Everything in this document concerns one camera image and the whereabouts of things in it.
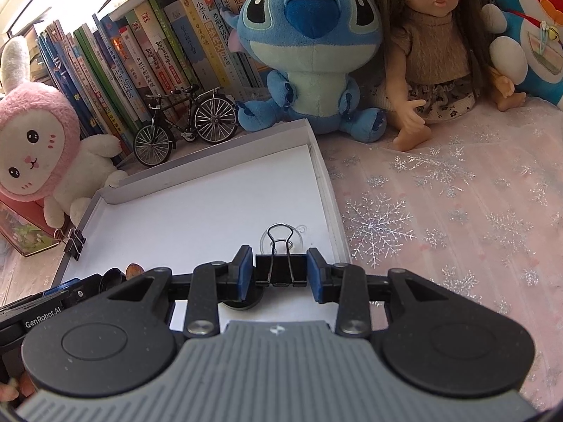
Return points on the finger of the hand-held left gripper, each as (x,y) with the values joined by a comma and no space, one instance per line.
(66,289)

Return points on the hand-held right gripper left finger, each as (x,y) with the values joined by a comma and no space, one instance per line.
(246,272)

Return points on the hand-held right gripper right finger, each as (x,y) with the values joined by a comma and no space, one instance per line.
(316,279)

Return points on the clear suction cup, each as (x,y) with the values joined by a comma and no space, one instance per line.
(264,242)

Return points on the black binder clip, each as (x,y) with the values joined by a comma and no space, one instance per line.
(74,246)
(281,269)

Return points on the black round cap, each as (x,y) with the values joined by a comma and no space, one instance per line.
(112,280)

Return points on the white cardboard box tray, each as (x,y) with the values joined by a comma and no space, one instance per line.
(198,211)

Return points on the person's left hand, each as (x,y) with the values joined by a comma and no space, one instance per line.
(6,390)

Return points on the black model bicycle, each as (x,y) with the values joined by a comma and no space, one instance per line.
(192,134)

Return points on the pink bunny plush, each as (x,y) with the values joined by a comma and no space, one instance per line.
(31,140)

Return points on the row of upright books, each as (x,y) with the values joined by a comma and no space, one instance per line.
(145,52)

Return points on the blue alien plush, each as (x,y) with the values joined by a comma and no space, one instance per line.
(308,30)

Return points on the long-haired baby doll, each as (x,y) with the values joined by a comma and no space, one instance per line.
(435,48)

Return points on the blue robot cat plush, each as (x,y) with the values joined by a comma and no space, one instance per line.
(536,17)

